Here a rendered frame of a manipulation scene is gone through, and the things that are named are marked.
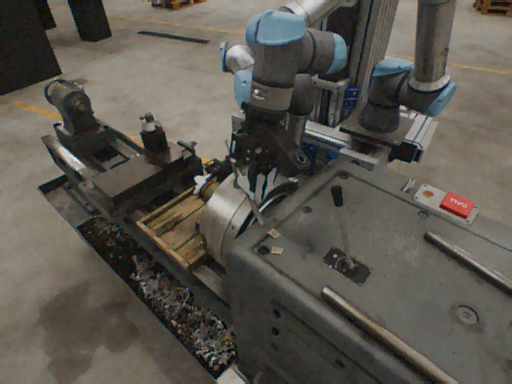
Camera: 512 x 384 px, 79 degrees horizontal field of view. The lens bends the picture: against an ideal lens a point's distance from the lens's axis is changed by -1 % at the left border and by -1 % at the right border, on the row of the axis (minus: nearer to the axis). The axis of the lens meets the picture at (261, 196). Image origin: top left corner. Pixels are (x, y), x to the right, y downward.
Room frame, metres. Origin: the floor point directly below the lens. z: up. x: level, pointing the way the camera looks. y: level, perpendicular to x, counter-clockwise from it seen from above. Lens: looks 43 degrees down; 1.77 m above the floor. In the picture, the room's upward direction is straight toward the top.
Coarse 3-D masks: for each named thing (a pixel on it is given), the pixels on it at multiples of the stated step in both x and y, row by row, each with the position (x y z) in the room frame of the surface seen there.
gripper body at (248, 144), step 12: (252, 108) 0.52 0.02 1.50; (252, 120) 0.54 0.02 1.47; (264, 120) 0.52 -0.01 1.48; (276, 120) 0.51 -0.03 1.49; (240, 132) 0.55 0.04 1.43; (252, 132) 0.53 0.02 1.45; (240, 144) 0.52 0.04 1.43; (252, 144) 0.50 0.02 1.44; (264, 144) 0.50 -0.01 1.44; (240, 156) 0.51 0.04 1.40; (252, 156) 0.49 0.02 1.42; (264, 156) 0.49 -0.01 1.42; (264, 168) 0.49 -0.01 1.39
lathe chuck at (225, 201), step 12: (228, 180) 0.64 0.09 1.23; (216, 192) 0.62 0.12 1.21; (228, 192) 0.61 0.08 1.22; (240, 192) 0.60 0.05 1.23; (216, 204) 0.59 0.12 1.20; (228, 204) 0.58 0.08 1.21; (204, 216) 0.58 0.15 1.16; (216, 216) 0.56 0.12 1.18; (228, 216) 0.55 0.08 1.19; (204, 228) 0.56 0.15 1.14; (216, 228) 0.54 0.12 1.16; (216, 240) 0.53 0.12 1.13; (216, 252) 0.52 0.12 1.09
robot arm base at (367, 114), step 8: (368, 104) 1.06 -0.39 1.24; (376, 104) 1.03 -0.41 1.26; (368, 112) 1.05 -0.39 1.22; (376, 112) 1.03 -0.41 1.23; (384, 112) 1.02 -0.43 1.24; (392, 112) 1.02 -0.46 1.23; (360, 120) 1.06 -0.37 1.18; (368, 120) 1.03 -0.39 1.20; (376, 120) 1.01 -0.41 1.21; (384, 120) 1.01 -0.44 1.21; (392, 120) 1.01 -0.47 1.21; (368, 128) 1.02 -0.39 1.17; (376, 128) 1.00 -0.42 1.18; (384, 128) 1.00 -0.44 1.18; (392, 128) 1.00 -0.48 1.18
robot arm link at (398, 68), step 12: (384, 60) 1.10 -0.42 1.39; (396, 60) 1.09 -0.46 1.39; (384, 72) 1.03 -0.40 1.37; (396, 72) 1.01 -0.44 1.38; (408, 72) 1.01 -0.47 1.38; (372, 84) 1.07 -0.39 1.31; (384, 84) 1.02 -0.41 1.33; (396, 84) 1.00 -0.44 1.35; (372, 96) 1.05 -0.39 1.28; (384, 96) 1.02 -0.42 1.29; (396, 96) 0.99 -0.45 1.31
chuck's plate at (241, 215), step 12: (276, 180) 0.65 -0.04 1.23; (288, 180) 0.67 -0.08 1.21; (276, 192) 0.63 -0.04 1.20; (288, 192) 0.67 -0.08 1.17; (240, 204) 0.57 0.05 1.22; (264, 204) 0.59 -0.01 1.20; (240, 216) 0.54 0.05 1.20; (252, 216) 0.56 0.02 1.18; (228, 228) 0.53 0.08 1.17; (240, 228) 0.52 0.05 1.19; (228, 240) 0.51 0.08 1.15
